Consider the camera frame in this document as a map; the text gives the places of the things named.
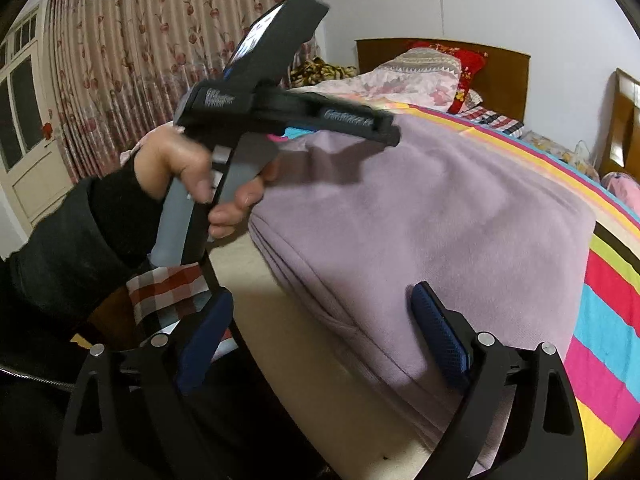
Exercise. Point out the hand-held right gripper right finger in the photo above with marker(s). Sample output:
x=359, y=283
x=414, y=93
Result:
x=440, y=335

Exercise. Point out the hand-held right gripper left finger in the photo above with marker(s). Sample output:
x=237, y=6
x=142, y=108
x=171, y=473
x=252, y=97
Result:
x=207, y=340

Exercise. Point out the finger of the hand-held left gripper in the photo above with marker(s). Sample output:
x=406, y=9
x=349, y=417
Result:
x=385, y=129

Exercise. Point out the person's left forearm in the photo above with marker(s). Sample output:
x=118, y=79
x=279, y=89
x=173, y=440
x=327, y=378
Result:
x=80, y=240

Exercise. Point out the person's left hand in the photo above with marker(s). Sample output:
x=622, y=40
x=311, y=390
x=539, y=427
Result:
x=170, y=155

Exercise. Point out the pink floral quilt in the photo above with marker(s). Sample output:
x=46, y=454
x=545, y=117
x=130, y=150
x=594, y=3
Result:
x=390, y=85

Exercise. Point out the yellow brown floral blanket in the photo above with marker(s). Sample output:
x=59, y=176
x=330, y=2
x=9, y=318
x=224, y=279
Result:
x=320, y=72

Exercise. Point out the red black plaid sheet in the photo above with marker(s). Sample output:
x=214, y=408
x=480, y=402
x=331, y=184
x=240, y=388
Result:
x=165, y=290

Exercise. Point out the red floral pillow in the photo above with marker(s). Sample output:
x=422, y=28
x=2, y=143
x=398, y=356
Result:
x=470, y=70

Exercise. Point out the floral pleated curtain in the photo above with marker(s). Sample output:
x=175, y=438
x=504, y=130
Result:
x=150, y=50

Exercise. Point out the colourful striped bed cover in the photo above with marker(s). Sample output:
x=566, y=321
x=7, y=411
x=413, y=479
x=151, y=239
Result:
x=615, y=310

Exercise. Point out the clear plastic bag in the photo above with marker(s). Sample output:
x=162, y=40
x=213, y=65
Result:
x=565, y=152

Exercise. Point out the person's dark jacket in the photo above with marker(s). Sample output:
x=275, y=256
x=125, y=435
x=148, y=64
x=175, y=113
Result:
x=30, y=410

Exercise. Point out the pink cloth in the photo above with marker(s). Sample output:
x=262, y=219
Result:
x=622, y=192

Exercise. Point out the red door ornament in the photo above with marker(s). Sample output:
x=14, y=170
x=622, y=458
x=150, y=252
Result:
x=48, y=131

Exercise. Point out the wooden headboard with light panel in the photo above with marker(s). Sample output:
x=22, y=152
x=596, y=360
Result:
x=622, y=120

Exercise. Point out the cream panelled door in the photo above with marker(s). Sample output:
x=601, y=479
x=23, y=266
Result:
x=30, y=135

